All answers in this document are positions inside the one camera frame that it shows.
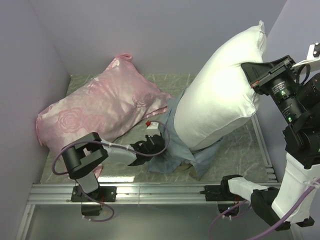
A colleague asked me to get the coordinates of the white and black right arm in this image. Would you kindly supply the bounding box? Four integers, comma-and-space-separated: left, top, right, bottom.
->
220, 56, 320, 231

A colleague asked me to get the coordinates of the pink satin rose pillow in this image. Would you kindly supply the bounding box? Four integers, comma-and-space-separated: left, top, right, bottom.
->
35, 52, 173, 181

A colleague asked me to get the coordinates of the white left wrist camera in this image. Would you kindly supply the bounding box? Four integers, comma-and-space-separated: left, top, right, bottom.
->
145, 120, 161, 137

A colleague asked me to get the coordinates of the aluminium frame rail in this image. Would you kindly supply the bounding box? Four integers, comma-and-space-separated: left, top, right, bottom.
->
17, 116, 278, 240

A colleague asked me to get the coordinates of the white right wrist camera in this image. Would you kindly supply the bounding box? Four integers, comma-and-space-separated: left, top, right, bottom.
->
292, 42, 320, 72

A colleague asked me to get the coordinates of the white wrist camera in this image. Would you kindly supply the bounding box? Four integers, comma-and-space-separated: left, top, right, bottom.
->
292, 42, 320, 72
145, 120, 161, 137

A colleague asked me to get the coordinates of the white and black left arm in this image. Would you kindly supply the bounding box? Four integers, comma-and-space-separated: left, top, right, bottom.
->
61, 132, 168, 201

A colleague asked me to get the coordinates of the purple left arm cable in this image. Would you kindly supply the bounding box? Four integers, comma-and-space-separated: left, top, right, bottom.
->
52, 121, 171, 176

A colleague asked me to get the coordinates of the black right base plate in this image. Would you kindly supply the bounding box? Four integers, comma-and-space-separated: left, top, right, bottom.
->
199, 185, 242, 213

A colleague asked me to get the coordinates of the blue-grey pillowcase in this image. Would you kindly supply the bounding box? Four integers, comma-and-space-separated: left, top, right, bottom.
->
147, 93, 224, 179

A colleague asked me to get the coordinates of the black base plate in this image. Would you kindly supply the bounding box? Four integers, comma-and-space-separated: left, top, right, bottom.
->
199, 185, 242, 213
70, 185, 117, 222

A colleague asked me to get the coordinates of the white pillow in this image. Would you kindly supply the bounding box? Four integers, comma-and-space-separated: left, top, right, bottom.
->
174, 21, 267, 151

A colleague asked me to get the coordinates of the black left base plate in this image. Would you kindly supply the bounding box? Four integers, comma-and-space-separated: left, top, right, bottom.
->
70, 185, 117, 222

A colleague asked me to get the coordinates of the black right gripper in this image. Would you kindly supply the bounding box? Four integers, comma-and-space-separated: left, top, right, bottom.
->
242, 53, 307, 125

